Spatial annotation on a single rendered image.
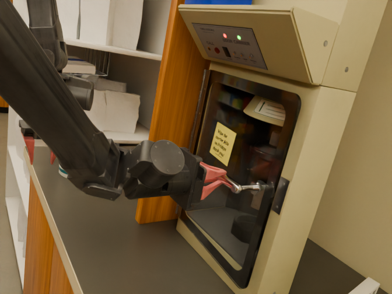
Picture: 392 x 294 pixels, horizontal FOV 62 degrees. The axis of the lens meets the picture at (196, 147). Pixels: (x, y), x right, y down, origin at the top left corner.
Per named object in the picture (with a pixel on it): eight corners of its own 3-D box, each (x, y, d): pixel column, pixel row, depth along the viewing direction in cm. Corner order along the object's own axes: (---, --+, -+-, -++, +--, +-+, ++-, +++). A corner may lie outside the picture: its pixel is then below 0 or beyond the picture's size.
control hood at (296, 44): (210, 59, 79) (219, 16, 76) (322, 86, 54) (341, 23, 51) (169, 51, 73) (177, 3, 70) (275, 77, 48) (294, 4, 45)
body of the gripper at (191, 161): (205, 158, 57) (168, 159, 53) (194, 210, 60) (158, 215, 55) (186, 146, 62) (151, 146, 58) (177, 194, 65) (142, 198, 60)
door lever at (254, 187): (230, 176, 70) (232, 165, 69) (258, 196, 62) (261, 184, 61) (208, 177, 67) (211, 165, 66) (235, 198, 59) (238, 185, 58)
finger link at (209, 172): (238, 167, 62) (198, 170, 57) (230, 201, 64) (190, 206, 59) (217, 154, 67) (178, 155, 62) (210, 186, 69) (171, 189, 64)
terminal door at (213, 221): (179, 214, 90) (210, 68, 79) (245, 293, 65) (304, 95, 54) (177, 215, 89) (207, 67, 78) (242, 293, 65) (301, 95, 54)
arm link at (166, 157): (90, 146, 55) (79, 192, 50) (113, 109, 47) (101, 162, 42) (155, 165, 60) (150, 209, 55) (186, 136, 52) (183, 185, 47)
